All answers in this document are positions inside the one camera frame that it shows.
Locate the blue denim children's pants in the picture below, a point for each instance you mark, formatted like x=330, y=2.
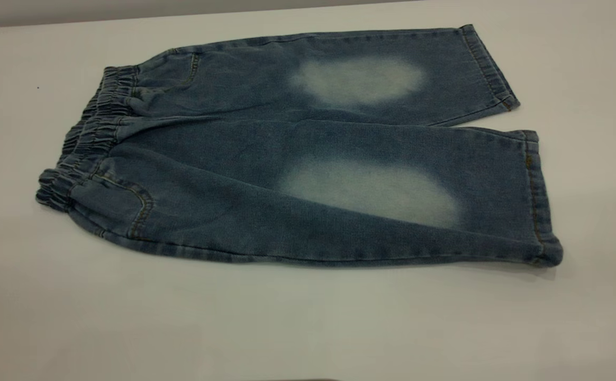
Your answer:
x=244, y=159

